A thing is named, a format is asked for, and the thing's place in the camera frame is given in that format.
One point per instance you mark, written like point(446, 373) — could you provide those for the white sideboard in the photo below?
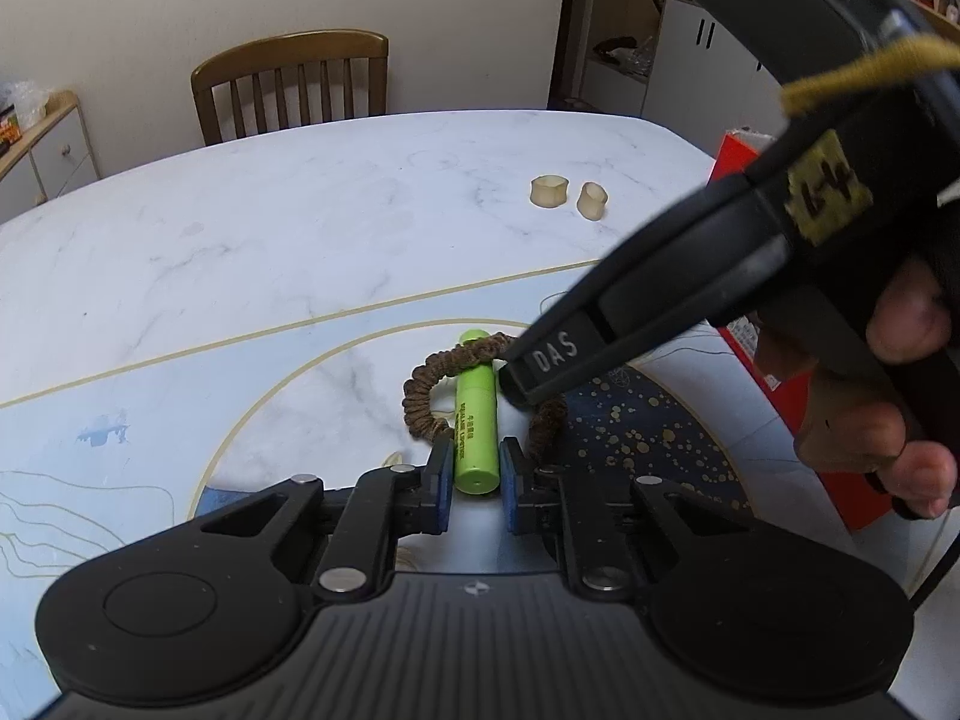
point(56, 157)

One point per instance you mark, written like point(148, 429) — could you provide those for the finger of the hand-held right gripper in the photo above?
point(570, 352)

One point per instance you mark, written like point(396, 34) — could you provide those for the dark jar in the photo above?
point(7, 133)

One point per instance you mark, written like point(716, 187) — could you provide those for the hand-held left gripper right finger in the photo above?
point(512, 487)

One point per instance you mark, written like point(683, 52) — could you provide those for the clear tape roll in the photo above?
point(548, 191)
point(592, 201)

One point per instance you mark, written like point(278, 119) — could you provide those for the clear plastic bag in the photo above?
point(22, 101)

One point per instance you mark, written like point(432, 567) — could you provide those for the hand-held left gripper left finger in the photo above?
point(446, 480)

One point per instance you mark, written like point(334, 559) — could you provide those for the green tube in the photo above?
point(476, 420)

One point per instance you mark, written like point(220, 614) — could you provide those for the brown wooden chair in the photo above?
point(289, 52)

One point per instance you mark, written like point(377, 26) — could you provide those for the printed table mat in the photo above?
point(300, 405)

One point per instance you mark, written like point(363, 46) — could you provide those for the white floor cabinet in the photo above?
point(675, 67)

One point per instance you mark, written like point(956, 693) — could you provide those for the red cardboard box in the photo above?
point(847, 499)

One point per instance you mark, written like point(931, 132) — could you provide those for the person's right hand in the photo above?
point(847, 431)

